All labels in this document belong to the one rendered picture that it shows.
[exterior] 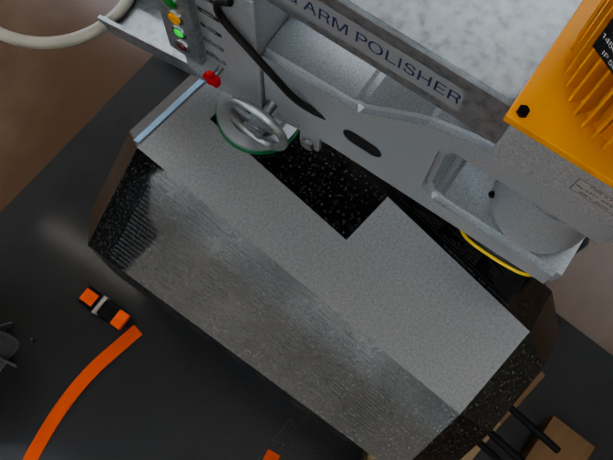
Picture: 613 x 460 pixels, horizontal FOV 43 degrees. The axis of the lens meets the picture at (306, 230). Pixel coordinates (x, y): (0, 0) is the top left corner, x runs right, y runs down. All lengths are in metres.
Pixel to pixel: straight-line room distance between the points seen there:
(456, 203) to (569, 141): 0.48
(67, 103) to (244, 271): 1.36
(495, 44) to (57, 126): 2.17
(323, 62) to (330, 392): 0.87
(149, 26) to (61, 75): 1.15
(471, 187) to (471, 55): 0.46
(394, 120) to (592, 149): 0.38
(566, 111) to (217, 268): 1.12
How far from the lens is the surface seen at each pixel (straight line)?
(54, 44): 2.01
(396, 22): 1.07
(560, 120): 1.03
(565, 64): 1.07
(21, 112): 3.08
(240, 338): 1.98
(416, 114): 1.26
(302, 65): 1.38
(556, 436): 2.68
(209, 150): 1.93
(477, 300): 1.86
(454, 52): 1.06
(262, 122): 1.52
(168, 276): 2.03
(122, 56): 3.09
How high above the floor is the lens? 2.64
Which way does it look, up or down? 74 degrees down
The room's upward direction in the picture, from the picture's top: 4 degrees clockwise
